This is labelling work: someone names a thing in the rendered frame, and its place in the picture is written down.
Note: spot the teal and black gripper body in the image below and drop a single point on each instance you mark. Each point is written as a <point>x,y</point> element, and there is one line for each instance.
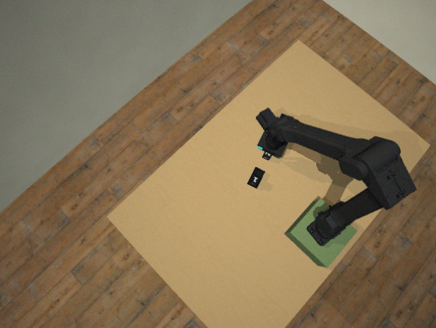
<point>269,148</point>

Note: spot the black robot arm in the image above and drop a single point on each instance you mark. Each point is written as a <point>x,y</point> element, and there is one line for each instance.
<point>377,162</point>

